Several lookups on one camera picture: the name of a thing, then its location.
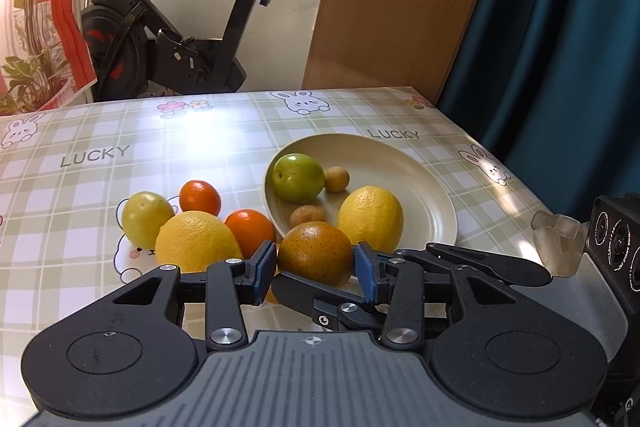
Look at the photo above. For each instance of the small bright orange tangerine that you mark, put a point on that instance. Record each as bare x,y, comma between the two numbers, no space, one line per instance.
200,198
250,232

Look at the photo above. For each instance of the speckled dark orange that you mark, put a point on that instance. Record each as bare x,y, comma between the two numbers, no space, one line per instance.
315,252

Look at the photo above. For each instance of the yellow-green round fruit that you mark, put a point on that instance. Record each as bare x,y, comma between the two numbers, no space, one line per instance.
146,217

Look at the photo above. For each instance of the pink room wall poster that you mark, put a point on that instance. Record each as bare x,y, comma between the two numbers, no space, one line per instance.
35,32

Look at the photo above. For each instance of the beige round plate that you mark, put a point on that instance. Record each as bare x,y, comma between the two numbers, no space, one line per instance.
400,167

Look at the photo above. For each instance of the green checked rabbit tablecloth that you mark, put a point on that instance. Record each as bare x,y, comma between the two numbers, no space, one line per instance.
225,142

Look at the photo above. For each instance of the brown longan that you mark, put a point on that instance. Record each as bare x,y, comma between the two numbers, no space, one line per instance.
336,179
307,214

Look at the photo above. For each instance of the beige perforated slipper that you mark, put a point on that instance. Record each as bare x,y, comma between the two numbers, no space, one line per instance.
150,90

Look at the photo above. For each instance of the clear table corner guard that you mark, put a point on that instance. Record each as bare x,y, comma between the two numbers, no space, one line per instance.
555,232

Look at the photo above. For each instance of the wooden door panel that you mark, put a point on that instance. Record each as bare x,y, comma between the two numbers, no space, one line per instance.
400,7

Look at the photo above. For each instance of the yellow lemon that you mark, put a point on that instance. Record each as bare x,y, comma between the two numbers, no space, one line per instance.
197,242
370,218

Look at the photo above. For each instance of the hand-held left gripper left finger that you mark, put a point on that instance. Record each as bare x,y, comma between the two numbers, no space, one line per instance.
265,272

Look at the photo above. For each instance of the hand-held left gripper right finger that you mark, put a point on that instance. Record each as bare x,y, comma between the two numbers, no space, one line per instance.
365,274

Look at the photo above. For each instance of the green apple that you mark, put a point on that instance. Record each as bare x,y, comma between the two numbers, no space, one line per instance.
297,177

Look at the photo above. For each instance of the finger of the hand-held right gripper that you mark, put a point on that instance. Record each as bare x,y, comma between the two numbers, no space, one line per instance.
325,307
500,269

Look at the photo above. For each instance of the black exercise bike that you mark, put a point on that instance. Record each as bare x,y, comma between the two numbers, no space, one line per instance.
125,37

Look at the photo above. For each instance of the teal curtain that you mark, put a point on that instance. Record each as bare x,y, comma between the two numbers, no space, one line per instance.
560,57

